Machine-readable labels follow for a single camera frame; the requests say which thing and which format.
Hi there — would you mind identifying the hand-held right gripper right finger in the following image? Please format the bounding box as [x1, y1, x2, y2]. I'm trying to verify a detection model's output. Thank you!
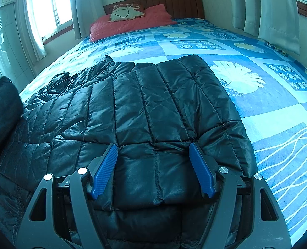
[189, 142, 292, 249]

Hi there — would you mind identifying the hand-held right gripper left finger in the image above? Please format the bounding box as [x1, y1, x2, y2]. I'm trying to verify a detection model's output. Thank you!
[15, 143, 119, 249]

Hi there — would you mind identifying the black puffer jacket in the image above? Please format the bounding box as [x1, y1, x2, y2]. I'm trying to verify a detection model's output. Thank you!
[0, 54, 259, 249]

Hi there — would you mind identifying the blue printed bed sheet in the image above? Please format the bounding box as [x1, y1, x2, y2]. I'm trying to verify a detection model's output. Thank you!
[18, 18, 307, 247]

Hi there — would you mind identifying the red pillow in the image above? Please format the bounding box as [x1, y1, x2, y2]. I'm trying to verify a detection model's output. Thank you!
[89, 4, 178, 43]

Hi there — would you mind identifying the white sheer curtain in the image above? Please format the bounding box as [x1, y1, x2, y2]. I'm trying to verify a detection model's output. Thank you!
[258, 0, 301, 55]
[15, 0, 47, 64]

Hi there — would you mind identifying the cream printed pillow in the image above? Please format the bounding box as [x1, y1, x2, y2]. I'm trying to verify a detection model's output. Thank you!
[109, 4, 146, 22]

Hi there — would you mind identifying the frosted glass wardrobe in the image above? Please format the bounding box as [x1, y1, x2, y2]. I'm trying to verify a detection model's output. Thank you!
[0, 0, 36, 91]

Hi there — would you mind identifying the wooden headboard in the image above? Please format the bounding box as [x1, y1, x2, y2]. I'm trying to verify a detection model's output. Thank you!
[103, 0, 205, 20]

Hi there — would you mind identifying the grey curtain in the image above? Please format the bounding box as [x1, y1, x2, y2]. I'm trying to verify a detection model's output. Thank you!
[229, 0, 260, 37]
[69, 0, 106, 40]

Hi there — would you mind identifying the large window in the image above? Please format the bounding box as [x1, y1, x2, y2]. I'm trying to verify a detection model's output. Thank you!
[26, 0, 73, 40]

